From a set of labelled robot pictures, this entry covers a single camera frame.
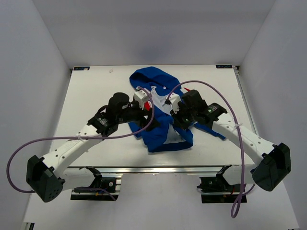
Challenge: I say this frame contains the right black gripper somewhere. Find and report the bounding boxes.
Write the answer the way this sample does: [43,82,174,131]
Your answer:
[170,103,196,131]

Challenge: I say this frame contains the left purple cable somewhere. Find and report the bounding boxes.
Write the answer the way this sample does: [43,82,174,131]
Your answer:
[6,86,154,201]

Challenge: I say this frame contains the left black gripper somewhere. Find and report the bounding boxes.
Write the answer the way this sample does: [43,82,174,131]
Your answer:
[117,99,160,132]

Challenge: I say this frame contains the aluminium front rail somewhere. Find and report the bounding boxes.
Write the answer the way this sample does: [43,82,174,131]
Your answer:
[61,165,241,181]

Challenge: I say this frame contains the blue white red jacket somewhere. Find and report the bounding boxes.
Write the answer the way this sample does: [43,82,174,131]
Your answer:
[129,66,226,153]

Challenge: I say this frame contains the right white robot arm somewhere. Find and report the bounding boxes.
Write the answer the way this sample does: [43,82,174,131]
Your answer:
[165,90,291,192]

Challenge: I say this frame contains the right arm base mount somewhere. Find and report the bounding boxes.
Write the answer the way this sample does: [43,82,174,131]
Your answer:
[197,165,240,204]

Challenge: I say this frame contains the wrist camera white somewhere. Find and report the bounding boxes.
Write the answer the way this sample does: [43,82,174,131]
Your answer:
[165,93,181,114]
[134,90,151,111]

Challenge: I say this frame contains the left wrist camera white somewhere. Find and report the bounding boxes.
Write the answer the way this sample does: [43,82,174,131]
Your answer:
[134,90,151,111]

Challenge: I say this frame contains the left blue table label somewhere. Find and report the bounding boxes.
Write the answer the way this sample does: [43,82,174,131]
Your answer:
[73,67,90,71]

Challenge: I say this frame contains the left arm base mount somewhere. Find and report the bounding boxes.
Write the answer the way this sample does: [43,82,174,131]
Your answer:
[71,166,122,201]

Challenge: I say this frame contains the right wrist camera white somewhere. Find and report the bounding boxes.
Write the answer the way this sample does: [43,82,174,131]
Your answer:
[165,93,181,114]

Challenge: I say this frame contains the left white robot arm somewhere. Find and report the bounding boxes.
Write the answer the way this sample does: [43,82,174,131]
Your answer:
[26,89,159,203]

